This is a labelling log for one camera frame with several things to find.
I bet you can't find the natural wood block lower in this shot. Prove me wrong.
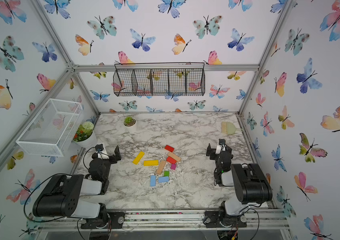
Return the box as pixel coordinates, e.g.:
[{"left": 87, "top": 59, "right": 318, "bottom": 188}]
[{"left": 156, "top": 161, "right": 167, "bottom": 175}]

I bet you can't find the natural wood block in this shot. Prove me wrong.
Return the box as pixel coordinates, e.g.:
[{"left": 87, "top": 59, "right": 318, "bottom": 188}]
[
  {"left": 156, "top": 161, "right": 167, "bottom": 175},
  {"left": 168, "top": 152, "right": 181, "bottom": 162}
]

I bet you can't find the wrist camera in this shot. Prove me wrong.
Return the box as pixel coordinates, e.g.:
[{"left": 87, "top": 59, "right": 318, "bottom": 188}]
[
  {"left": 95, "top": 144, "right": 104, "bottom": 152},
  {"left": 217, "top": 139, "right": 226, "bottom": 152}
]

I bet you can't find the red block far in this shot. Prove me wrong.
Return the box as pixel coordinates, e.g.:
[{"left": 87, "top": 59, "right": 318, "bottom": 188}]
[{"left": 165, "top": 145, "right": 175, "bottom": 153}]

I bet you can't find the red block middle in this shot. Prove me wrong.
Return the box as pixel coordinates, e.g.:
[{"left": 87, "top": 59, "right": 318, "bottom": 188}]
[{"left": 166, "top": 156, "right": 177, "bottom": 165}]

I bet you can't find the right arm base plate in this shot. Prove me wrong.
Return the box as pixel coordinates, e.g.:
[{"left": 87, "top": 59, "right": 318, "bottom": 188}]
[{"left": 203, "top": 211, "right": 247, "bottom": 228}]

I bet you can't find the white mesh wall basket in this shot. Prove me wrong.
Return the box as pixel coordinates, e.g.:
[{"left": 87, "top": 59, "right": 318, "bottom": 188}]
[{"left": 16, "top": 99, "right": 83, "bottom": 157}]

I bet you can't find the green hand brush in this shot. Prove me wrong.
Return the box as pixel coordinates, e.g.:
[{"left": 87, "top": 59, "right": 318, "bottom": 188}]
[{"left": 221, "top": 122, "right": 243, "bottom": 136}]

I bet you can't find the natural wood block upper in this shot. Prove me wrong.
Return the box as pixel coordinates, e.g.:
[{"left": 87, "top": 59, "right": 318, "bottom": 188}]
[{"left": 168, "top": 152, "right": 181, "bottom": 162}]

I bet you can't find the black wire wall basket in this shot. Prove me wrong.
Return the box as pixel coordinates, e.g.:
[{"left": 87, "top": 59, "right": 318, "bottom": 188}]
[{"left": 112, "top": 62, "right": 206, "bottom": 97}]

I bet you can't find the yellow block long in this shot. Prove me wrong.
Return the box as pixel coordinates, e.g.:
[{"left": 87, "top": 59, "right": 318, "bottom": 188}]
[
  {"left": 133, "top": 152, "right": 145, "bottom": 165},
  {"left": 144, "top": 160, "right": 159, "bottom": 167}
]

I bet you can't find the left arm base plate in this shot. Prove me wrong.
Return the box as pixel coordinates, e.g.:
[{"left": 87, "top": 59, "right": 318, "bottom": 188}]
[{"left": 80, "top": 211, "right": 126, "bottom": 230}]

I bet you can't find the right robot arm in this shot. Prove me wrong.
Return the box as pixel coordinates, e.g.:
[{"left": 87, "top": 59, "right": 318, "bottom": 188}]
[{"left": 203, "top": 139, "right": 272, "bottom": 228}]

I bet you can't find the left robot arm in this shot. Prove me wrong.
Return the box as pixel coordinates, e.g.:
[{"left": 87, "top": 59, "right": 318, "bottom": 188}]
[{"left": 32, "top": 145, "right": 125, "bottom": 230}]

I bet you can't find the aluminium front rail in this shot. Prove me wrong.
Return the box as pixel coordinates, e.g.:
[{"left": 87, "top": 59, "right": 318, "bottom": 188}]
[{"left": 35, "top": 208, "right": 290, "bottom": 232}]

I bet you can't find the white pot flowering plant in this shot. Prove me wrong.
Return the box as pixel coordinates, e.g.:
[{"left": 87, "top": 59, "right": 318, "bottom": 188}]
[{"left": 73, "top": 121, "right": 97, "bottom": 149}]

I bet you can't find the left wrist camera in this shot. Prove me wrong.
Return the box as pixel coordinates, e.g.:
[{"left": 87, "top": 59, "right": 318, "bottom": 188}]
[{"left": 95, "top": 144, "right": 104, "bottom": 152}]

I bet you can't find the small potted succulent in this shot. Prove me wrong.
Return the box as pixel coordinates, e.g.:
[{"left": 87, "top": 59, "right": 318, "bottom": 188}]
[{"left": 124, "top": 117, "right": 137, "bottom": 132}]

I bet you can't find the blue block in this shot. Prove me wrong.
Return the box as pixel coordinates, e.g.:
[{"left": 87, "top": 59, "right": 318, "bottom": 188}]
[
  {"left": 150, "top": 175, "right": 156, "bottom": 187},
  {"left": 158, "top": 176, "right": 170, "bottom": 183}
]

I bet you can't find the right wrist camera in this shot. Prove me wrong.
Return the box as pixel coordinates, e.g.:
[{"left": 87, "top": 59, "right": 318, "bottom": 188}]
[{"left": 217, "top": 139, "right": 226, "bottom": 152}]

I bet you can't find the red block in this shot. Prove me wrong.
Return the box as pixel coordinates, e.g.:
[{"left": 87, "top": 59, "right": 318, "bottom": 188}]
[
  {"left": 166, "top": 156, "right": 177, "bottom": 165},
  {"left": 165, "top": 145, "right": 175, "bottom": 153}
]

